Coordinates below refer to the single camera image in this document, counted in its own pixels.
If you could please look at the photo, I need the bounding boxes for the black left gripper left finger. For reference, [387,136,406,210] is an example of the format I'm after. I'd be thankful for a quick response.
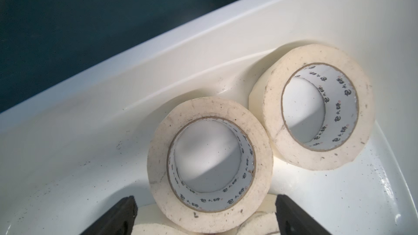
[81,196,138,235]

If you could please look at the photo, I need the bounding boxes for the masking tape roll ten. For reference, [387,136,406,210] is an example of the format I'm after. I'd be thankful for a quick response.
[131,194,280,235]

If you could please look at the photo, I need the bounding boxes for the masking tape roll six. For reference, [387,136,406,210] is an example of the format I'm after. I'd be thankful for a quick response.
[147,96,273,233]

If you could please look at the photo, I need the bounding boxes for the cream plastic storage tray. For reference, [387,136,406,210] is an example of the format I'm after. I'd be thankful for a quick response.
[1,0,418,235]

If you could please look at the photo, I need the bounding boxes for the masking tape roll nine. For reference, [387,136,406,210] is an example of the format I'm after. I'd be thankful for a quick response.
[249,44,376,170]

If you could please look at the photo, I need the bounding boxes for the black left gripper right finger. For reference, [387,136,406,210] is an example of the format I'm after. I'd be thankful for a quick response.
[275,194,331,235]

